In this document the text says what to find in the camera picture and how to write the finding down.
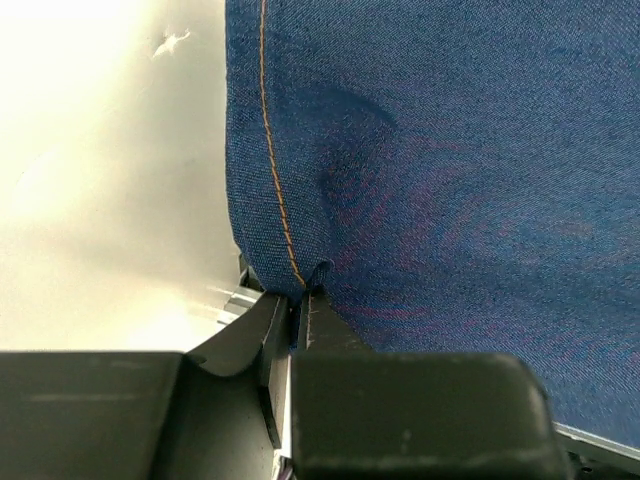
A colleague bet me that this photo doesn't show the dark blue denim jeans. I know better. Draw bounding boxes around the dark blue denim jeans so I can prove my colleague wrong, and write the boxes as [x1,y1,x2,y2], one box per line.
[225,1,639,446]

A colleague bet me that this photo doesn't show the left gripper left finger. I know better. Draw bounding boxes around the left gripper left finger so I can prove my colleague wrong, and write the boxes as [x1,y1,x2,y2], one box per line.
[187,293,290,448]

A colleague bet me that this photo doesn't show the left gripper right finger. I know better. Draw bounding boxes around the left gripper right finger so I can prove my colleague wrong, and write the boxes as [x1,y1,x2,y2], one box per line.
[297,288,372,352]

